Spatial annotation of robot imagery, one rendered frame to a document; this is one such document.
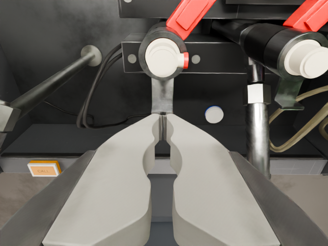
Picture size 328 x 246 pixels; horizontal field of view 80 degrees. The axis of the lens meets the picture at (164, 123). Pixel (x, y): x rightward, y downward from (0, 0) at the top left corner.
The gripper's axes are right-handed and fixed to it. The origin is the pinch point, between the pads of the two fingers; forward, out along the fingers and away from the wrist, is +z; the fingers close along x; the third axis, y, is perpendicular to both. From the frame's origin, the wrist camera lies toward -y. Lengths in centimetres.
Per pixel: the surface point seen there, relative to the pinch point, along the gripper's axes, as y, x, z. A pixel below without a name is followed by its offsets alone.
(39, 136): 18.7, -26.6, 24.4
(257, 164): 5.0, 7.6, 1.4
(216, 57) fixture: -0.3, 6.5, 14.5
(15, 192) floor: 144, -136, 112
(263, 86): -0.3, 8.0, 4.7
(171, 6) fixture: -5.6, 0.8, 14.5
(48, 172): 21.1, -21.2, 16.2
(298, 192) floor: 142, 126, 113
